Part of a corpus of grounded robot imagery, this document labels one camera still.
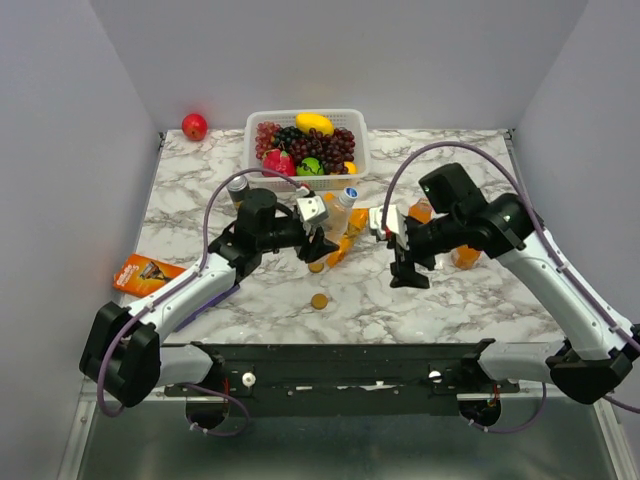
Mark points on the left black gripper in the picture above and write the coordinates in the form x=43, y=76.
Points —
x=320, y=247

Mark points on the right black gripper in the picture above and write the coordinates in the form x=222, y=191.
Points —
x=404, y=272

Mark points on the clear plastic bottle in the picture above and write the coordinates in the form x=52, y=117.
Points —
x=340, y=210

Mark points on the blue white bottle cap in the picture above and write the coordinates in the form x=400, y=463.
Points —
x=350, y=194

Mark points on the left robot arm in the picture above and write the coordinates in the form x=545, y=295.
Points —
x=126, y=354

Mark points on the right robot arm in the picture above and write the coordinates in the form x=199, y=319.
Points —
x=600, y=345

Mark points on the brown bottle cap far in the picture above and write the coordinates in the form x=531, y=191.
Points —
x=316, y=267

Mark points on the brown bottle cap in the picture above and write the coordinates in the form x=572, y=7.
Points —
x=319, y=301
x=316, y=267

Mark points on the brown bottle cap near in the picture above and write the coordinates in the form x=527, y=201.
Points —
x=319, y=301

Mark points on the orange juice bottle right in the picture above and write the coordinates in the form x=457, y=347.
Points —
x=465, y=257

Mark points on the orange juice bottle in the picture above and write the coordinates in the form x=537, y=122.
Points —
x=421, y=211
x=465, y=257

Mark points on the orange juice bottle back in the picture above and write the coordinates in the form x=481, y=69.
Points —
x=421, y=211

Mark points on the orange mango gummy bag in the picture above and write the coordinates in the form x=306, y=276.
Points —
x=356, y=224

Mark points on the green lime ball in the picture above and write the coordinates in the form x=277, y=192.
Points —
x=310, y=166

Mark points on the small yellow lemon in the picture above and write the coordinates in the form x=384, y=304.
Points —
x=350, y=167

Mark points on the purple candy package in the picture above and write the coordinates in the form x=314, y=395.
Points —
x=213, y=302

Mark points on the red dragon fruit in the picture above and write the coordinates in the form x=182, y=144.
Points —
x=279, y=161

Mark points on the dark red grape bunch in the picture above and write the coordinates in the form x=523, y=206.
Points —
x=331, y=151

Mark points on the white plastic basket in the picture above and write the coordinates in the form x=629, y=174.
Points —
x=349, y=119

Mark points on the black spray can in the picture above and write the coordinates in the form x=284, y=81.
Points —
x=237, y=189

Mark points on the dark purple grape bunch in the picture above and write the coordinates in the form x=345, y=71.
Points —
x=284, y=137

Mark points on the yellow mango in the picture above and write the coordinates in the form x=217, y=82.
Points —
x=308, y=121

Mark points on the red apple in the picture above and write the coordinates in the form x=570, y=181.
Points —
x=194, y=126

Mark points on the orange razor box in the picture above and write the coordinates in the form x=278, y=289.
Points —
x=140, y=275

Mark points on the black base frame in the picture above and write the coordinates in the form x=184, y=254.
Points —
x=345, y=380

